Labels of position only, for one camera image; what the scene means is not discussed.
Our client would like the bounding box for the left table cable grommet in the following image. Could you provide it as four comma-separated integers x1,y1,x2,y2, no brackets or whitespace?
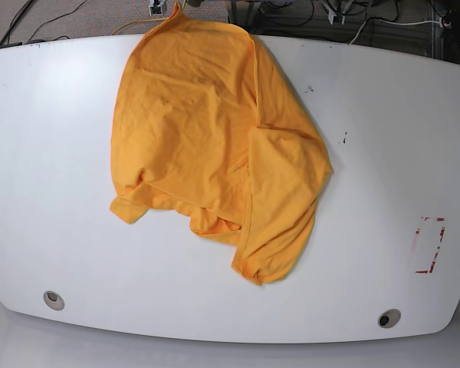
43,291,65,311

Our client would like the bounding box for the red tape rectangle marking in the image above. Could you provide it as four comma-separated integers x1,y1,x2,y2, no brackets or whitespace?
411,216,447,274

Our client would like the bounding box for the white power adapter on floor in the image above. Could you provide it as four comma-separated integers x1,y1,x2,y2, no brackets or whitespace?
149,0,167,16

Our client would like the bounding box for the yellow cable on floor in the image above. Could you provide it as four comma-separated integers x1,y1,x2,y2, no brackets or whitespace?
112,0,187,36

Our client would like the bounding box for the table cable grommet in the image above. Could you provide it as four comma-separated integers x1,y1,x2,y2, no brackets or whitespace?
43,291,65,311
377,309,402,329

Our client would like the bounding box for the white cable on floor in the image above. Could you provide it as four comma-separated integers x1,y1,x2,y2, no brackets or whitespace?
348,15,445,45

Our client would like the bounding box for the orange yellow t-shirt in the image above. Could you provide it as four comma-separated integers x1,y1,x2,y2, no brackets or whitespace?
110,4,333,285

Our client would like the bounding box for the black cable on floor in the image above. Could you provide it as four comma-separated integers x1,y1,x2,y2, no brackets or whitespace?
0,0,89,45

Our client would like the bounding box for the right table cable grommet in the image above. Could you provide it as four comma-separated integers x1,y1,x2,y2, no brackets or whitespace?
377,309,402,329

